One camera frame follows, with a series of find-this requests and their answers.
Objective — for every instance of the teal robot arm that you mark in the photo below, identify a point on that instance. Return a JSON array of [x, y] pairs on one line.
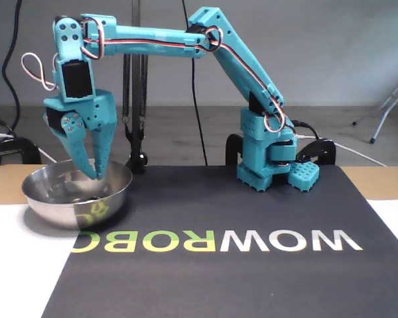
[[152, 33]]

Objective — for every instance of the black mat with WOWROBO print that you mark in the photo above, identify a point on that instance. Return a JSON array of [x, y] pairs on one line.
[[219, 281]]

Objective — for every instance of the large black table clamp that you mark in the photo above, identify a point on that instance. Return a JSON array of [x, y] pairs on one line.
[[20, 149]]

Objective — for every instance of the teal gripper with servo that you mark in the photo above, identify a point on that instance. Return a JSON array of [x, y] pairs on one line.
[[101, 110]]

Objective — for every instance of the white stand legs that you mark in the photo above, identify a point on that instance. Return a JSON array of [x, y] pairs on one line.
[[384, 116]]

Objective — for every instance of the metal bowl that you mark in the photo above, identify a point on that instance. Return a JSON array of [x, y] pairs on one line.
[[53, 212]]

